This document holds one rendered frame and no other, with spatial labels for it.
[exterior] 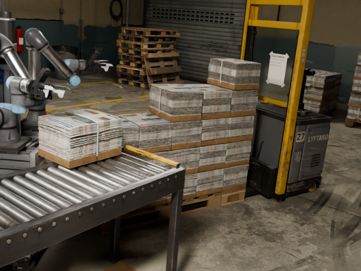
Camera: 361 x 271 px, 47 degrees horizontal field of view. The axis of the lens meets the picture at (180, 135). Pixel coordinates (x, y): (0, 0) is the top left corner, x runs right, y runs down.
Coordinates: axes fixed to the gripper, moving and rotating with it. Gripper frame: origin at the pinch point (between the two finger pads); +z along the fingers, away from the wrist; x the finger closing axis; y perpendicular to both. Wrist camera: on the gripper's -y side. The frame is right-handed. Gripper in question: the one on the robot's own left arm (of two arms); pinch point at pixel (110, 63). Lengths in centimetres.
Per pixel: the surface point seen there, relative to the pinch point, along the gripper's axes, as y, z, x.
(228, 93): 16, 94, 27
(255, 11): -44, 151, -42
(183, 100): 19, 50, 35
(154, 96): 24.3, 36.2, 9.5
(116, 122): 9, -20, 97
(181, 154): 62, 52, 42
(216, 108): 27, 83, 31
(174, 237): 68, 10, 134
